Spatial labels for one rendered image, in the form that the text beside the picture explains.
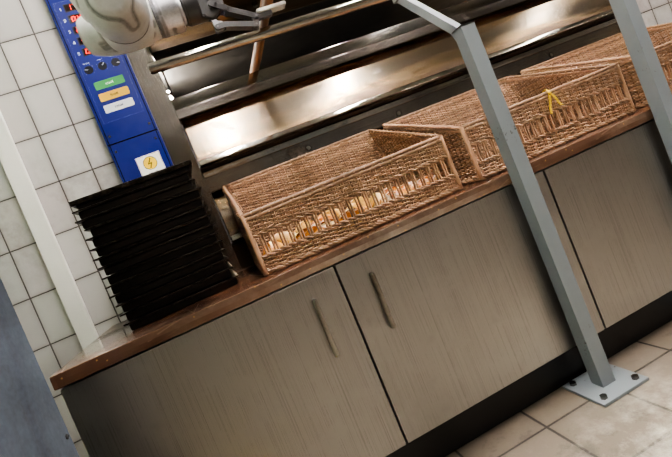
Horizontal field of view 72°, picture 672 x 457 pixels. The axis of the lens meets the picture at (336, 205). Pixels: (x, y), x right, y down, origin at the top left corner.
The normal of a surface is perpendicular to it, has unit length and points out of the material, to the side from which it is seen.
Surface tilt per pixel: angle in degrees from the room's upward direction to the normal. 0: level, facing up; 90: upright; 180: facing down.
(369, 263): 90
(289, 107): 70
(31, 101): 90
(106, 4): 106
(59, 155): 90
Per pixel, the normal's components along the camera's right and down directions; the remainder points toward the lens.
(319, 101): 0.09, -0.37
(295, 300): 0.23, -0.06
